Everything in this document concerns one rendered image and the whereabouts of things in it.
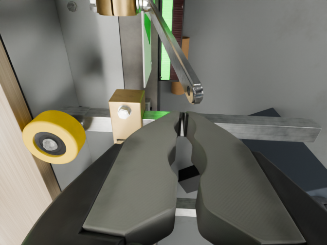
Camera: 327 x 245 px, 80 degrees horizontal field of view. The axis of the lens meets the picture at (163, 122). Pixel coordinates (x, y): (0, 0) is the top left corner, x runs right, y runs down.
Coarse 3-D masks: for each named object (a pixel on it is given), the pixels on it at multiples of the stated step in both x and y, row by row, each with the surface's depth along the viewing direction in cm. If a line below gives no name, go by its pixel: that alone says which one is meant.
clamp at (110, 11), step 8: (96, 0) 22; (104, 0) 22; (112, 0) 22; (120, 0) 22; (128, 0) 22; (104, 8) 22; (112, 8) 22; (120, 8) 22; (128, 8) 22; (136, 8) 24
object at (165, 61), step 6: (168, 0) 36; (168, 6) 36; (168, 12) 36; (168, 18) 37; (168, 24) 38; (162, 48) 40; (162, 54) 41; (162, 60) 41; (168, 60) 41; (162, 66) 42; (168, 66) 42; (162, 72) 43; (168, 72) 43; (162, 78) 43; (168, 78) 43
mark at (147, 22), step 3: (147, 18) 32; (147, 21) 33; (150, 21) 36; (144, 24) 29; (147, 24) 33; (150, 24) 37; (147, 27) 33; (150, 27) 37; (147, 30) 33; (150, 30) 37; (147, 33) 33; (147, 36) 34
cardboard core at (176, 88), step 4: (184, 36) 102; (184, 40) 97; (188, 40) 99; (184, 44) 98; (188, 44) 100; (184, 48) 99; (188, 48) 102; (184, 52) 101; (172, 84) 112; (176, 84) 110; (180, 84) 110; (172, 88) 113; (176, 88) 111; (180, 88) 111; (172, 92) 114; (176, 92) 112; (180, 92) 112; (184, 92) 115
